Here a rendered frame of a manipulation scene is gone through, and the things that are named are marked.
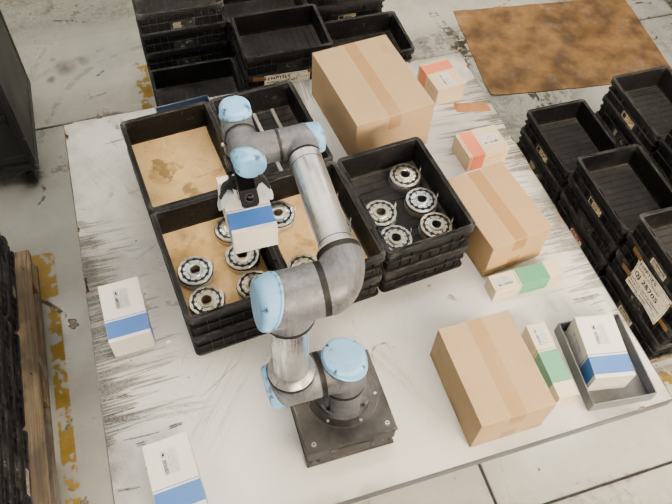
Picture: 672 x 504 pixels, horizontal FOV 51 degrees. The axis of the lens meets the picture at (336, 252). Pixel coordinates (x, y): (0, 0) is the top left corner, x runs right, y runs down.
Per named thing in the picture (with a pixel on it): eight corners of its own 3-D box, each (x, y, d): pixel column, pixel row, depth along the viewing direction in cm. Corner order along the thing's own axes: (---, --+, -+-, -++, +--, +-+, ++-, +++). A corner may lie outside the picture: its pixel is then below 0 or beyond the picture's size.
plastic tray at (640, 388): (650, 400, 206) (657, 393, 202) (587, 411, 203) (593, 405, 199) (612, 320, 221) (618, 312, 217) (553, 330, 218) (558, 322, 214)
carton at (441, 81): (462, 98, 276) (465, 83, 270) (435, 105, 273) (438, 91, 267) (442, 72, 284) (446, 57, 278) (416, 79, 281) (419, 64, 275)
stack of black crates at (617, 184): (656, 263, 303) (692, 215, 275) (595, 279, 297) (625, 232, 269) (609, 194, 324) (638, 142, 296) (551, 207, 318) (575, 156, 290)
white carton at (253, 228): (278, 244, 190) (277, 224, 183) (234, 254, 188) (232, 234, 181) (260, 189, 201) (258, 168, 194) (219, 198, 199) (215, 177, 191)
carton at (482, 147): (489, 138, 264) (494, 124, 258) (504, 161, 258) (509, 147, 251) (451, 148, 260) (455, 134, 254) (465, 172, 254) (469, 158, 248)
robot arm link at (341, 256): (387, 285, 137) (317, 106, 161) (333, 299, 135) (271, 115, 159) (381, 312, 147) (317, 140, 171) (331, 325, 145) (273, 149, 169)
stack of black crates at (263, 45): (313, 77, 360) (314, 2, 324) (330, 118, 344) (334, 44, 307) (236, 91, 352) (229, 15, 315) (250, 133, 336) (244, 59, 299)
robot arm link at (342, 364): (372, 392, 182) (375, 368, 171) (323, 406, 179) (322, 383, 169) (358, 353, 189) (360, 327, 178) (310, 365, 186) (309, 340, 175)
